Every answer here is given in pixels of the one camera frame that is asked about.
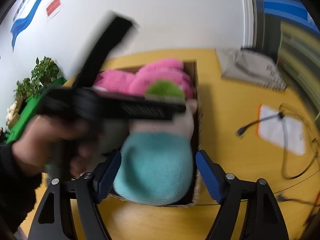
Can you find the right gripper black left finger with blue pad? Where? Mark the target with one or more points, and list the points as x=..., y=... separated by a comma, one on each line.
x=53, y=218

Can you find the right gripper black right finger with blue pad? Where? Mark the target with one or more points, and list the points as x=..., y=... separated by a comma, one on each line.
x=263, y=217

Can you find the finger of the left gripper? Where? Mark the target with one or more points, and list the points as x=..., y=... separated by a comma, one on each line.
x=127, y=107
x=112, y=36

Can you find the green haired pastel plush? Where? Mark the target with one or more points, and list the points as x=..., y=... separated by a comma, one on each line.
x=156, y=158

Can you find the hand in orange glove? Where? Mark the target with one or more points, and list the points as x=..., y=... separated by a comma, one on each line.
x=35, y=147

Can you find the green table cloth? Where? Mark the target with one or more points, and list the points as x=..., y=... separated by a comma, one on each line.
x=28, y=112

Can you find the large potted plant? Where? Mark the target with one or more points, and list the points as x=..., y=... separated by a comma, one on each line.
x=44, y=72

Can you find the small potted plant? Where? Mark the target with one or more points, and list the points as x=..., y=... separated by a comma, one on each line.
x=25, y=88

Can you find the small cardboard box with toy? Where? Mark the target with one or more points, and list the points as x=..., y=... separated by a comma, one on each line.
x=14, y=112

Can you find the pink plush toy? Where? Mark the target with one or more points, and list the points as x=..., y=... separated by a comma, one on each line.
x=166, y=76

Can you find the white orange pouch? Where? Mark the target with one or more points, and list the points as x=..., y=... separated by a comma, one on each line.
x=287, y=132

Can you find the grey cloth bag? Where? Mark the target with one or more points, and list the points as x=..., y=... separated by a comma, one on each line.
x=251, y=67

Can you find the red wall sign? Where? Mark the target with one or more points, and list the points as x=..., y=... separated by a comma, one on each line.
x=53, y=8

